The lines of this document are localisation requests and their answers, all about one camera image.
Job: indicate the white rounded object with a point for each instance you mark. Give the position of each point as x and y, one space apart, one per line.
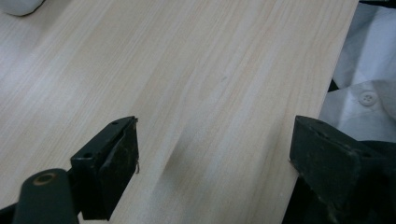
20 6

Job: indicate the white shirt button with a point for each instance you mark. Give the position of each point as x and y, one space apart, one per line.
367 98

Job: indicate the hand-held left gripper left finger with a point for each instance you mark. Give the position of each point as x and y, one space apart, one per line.
106 168

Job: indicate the white shirt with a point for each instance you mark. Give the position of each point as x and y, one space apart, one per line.
364 71

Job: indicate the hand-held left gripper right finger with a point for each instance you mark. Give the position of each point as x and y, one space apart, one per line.
330 161

